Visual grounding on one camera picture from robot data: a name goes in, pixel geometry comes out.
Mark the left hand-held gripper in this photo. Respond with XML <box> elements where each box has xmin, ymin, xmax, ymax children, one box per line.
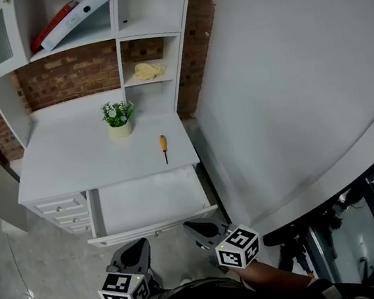
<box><xmin>90</xmin><ymin>236</ymin><xmax>159</xmax><ymax>299</ymax></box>

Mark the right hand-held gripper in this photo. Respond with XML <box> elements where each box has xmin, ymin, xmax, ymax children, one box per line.
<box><xmin>182</xmin><ymin>209</ymin><xmax>265</xmax><ymax>280</ymax></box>

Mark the orange screwdriver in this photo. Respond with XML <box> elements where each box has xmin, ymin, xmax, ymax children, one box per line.
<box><xmin>158</xmin><ymin>134</ymin><xmax>172</xmax><ymax>166</ymax></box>

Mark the person's right forearm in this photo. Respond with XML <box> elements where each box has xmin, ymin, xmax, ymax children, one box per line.
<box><xmin>227</xmin><ymin>251</ymin><xmax>319</xmax><ymax>299</ymax></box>

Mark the small white desk drawer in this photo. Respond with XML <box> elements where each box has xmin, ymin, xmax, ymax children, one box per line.
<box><xmin>32</xmin><ymin>194</ymin><xmax>88</xmax><ymax>218</ymax></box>
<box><xmin>53</xmin><ymin>209</ymin><xmax>92</xmax><ymax>228</ymax></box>
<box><xmin>67</xmin><ymin>221</ymin><xmax>93</xmax><ymax>235</ymax></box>

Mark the black pouch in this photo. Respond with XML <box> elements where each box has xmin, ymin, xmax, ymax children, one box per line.
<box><xmin>261</xmin><ymin>226</ymin><xmax>296</xmax><ymax>247</ymax></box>

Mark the black tool with yellow tip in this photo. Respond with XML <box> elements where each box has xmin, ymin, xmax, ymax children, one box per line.
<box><xmin>275</xmin><ymin>237</ymin><xmax>315</xmax><ymax>279</ymax></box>

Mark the green plant in cream pot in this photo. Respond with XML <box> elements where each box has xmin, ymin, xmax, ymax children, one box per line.
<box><xmin>99</xmin><ymin>97</ymin><xmax>139</xmax><ymax>141</ymax></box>

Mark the yellow cloth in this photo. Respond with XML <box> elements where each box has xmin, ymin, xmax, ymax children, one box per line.
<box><xmin>132</xmin><ymin>59</ymin><xmax>169</xmax><ymax>83</ymax></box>

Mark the red binder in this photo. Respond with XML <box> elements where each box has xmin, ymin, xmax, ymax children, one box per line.
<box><xmin>23</xmin><ymin>0</ymin><xmax>87</xmax><ymax>54</ymax></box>

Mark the white binder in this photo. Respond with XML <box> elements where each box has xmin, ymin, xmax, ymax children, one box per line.
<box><xmin>33</xmin><ymin>0</ymin><xmax>118</xmax><ymax>54</ymax></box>

